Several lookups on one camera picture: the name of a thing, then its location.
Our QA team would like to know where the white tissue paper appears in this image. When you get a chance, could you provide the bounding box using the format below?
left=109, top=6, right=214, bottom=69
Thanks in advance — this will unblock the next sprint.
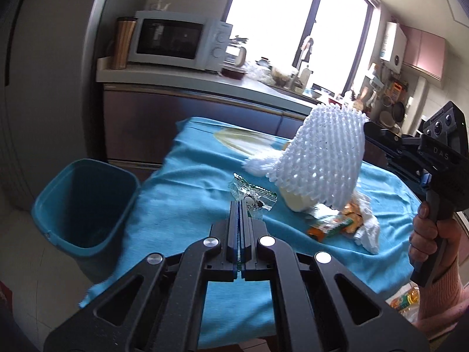
left=342, top=190, right=380, bottom=254

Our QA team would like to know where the silver refrigerator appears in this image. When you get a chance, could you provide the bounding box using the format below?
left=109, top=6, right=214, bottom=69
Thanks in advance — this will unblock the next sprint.
left=1, top=0, right=106, bottom=211

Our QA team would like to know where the blue plastic trash bin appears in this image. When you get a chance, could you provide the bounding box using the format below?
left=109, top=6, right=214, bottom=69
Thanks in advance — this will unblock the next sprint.
left=32, top=159, right=141, bottom=284

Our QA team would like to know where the clear green plastic bag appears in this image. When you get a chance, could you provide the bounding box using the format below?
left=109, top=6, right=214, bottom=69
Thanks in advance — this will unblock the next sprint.
left=229, top=173, right=277, bottom=219

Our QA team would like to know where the white wall water heater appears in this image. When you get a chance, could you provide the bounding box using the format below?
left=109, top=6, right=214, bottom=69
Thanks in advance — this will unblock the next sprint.
left=380, top=21, right=407, bottom=74

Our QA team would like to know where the pink wall cabinet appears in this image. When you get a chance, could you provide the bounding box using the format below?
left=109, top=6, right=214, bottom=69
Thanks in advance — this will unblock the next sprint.
left=401, top=26, right=448, bottom=88

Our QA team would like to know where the chrome kitchen faucet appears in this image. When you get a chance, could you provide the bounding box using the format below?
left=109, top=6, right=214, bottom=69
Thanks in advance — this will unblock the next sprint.
left=288, top=35, right=314, bottom=93

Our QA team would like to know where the copper thermos bottle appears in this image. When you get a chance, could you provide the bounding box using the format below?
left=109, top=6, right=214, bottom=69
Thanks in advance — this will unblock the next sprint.
left=111, top=17, right=137, bottom=70

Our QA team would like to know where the dark kitchen base cabinet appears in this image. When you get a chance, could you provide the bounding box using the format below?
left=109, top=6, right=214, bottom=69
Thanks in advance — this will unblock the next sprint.
left=95, top=63, right=390, bottom=185

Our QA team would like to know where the person's right hand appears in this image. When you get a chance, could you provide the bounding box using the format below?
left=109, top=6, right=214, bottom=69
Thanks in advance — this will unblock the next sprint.
left=409, top=202, right=461, bottom=278

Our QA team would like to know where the blue floral tablecloth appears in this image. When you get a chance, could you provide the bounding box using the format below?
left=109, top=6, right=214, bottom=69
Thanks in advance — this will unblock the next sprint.
left=84, top=118, right=419, bottom=348

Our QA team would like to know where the white microwave oven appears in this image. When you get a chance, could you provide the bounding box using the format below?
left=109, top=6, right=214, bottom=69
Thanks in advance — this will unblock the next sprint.
left=128, top=10, right=232, bottom=72

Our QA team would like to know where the orange snack wrapper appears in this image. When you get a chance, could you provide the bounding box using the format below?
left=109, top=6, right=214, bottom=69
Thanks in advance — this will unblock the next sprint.
left=306, top=203, right=364, bottom=242

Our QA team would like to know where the white foam fruit net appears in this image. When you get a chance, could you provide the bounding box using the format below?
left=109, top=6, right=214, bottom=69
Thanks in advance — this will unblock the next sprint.
left=243, top=104, right=368, bottom=210

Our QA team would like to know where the pink right sleeve forearm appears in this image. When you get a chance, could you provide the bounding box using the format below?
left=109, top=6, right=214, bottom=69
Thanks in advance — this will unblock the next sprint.
left=412, top=259, right=468, bottom=340

